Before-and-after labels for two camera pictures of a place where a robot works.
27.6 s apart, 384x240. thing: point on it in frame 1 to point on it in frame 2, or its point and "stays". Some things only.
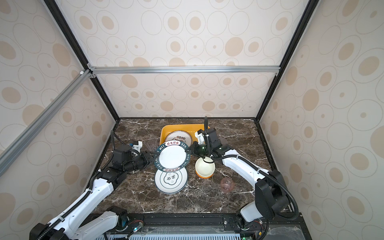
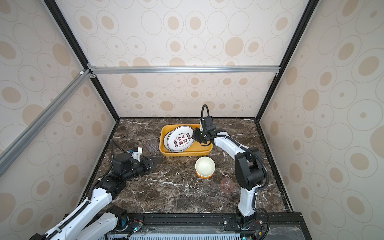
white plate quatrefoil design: (171, 182) to (165, 143)
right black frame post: (310, 7) stays
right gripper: (194, 150) to (195, 135)
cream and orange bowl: (204, 170) stays
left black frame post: (67, 30) stays
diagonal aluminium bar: (15, 146) stays
